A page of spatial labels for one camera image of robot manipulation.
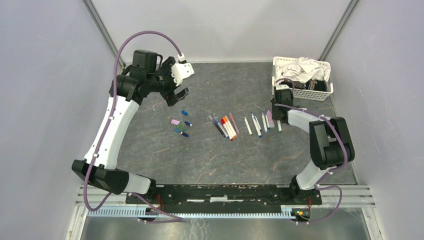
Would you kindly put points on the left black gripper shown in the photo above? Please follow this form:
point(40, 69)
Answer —
point(170, 96)

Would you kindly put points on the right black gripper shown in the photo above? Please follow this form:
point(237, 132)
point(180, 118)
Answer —
point(274, 116)

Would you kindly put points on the blue white marker pen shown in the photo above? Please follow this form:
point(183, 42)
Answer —
point(267, 121)

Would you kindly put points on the pink highlighter cap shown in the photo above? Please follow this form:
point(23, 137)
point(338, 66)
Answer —
point(175, 122)

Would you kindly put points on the large blue white marker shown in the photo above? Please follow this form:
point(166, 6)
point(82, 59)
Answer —
point(258, 131)

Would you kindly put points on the blue cap with clip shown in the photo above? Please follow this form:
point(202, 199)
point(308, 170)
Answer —
point(188, 123)

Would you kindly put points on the dark blue marker cap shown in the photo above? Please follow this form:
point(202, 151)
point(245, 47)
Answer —
point(184, 134)

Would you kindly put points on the pink thin pen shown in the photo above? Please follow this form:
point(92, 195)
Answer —
point(234, 123)

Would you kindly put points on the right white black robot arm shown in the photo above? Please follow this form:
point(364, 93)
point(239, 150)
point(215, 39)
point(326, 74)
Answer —
point(330, 142)

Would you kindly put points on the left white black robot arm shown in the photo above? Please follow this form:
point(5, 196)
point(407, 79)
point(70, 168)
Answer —
point(149, 73)

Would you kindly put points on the white plastic basket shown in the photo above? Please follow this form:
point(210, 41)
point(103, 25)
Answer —
point(301, 93)

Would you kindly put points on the black cloth in basket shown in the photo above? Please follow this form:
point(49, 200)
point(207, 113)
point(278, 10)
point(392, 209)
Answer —
point(312, 85)

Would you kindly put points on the white cloth in basket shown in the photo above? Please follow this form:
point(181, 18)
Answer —
point(301, 69)

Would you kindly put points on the orange capped marker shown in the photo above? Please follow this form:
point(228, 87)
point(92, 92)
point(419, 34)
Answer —
point(230, 127)

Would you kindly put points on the dark blue capped marker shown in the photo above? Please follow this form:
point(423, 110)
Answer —
point(221, 127)

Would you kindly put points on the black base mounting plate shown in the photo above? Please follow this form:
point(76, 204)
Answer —
point(230, 198)

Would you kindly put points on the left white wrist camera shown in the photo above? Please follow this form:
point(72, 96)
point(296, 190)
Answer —
point(181, 70)

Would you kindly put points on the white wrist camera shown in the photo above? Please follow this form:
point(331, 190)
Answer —
point(181, 70)
point(279, 87)

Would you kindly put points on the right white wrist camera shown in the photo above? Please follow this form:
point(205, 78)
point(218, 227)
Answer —
point(279, 87)

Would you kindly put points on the aluminium frame rail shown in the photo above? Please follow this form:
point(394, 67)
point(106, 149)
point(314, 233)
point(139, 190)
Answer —
point(353, 196)

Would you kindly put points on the white cable duct strip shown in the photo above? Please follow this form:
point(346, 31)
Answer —
point(142, 212)

